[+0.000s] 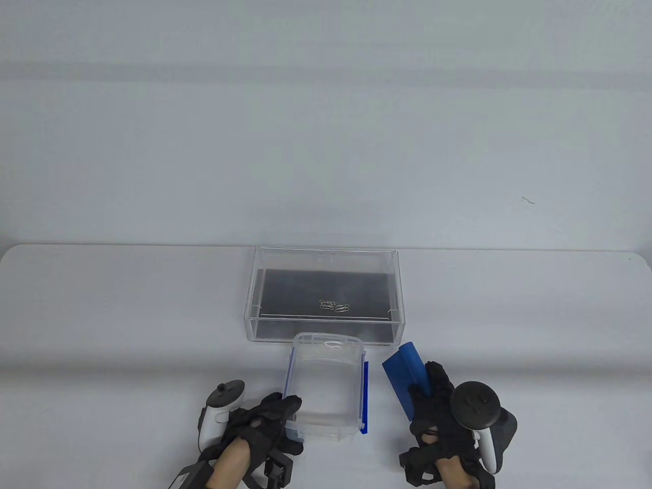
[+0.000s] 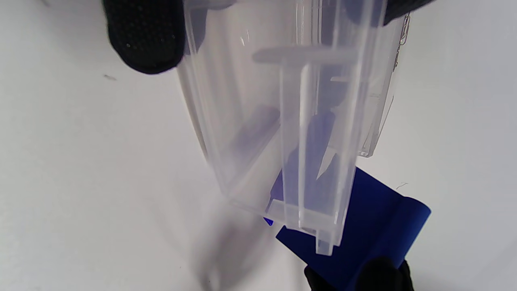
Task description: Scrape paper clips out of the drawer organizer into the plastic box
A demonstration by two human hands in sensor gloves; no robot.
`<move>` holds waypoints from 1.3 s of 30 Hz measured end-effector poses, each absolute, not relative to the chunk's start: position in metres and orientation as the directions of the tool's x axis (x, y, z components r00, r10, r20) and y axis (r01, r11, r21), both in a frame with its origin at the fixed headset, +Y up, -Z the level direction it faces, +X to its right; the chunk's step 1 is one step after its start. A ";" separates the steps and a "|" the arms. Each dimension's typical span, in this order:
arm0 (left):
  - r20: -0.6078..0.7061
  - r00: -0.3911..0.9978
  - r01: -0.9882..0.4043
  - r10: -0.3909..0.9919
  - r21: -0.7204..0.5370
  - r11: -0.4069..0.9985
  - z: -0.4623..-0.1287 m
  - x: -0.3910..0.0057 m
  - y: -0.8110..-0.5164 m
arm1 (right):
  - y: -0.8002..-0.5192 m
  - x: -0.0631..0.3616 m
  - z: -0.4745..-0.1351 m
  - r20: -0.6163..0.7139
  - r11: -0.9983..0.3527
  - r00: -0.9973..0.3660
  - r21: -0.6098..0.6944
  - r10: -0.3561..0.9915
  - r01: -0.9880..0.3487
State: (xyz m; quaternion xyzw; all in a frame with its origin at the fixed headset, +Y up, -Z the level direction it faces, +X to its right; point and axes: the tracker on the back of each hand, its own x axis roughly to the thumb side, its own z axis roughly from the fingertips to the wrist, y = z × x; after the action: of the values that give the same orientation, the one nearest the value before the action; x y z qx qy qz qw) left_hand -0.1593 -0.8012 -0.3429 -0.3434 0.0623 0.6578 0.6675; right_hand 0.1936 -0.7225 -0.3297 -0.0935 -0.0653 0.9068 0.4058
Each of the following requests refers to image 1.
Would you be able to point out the person's right hand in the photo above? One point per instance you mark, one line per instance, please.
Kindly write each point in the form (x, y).
(438, 423)

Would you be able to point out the person's left hand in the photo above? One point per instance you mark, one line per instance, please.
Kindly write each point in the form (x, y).
(254, 425)

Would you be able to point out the person's right thumb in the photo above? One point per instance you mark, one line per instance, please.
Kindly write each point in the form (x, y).
(418, 395)

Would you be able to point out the person's left thumb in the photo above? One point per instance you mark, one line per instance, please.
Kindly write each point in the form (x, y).
(290, 446)

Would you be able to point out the blue plastic lid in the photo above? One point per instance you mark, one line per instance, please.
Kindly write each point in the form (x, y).
(402, 377)

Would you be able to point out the small clear container blue latches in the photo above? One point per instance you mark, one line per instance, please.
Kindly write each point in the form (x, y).
(326, 377)

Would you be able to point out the person's right forearm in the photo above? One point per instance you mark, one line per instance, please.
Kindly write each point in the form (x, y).
(456, 476)

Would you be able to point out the person's left forearm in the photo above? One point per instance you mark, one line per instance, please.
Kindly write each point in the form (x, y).
(232, 466)

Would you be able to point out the black white controller right wrist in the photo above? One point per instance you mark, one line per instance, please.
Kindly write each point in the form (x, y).
(476, 405)

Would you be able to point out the white controller on left wrist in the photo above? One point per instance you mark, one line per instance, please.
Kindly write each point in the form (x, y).
(219, 407)

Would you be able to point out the pile of metal paper clips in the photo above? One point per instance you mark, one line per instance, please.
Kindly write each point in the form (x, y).
(333, 306)

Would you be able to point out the black sheet lining box bottom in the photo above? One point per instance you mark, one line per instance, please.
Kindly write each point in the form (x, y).
(295, 290)

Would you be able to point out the large clear acrylic box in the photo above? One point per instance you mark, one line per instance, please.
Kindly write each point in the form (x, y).
(270, 262)

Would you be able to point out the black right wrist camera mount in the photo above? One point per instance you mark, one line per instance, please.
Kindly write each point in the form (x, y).
(417, 463)

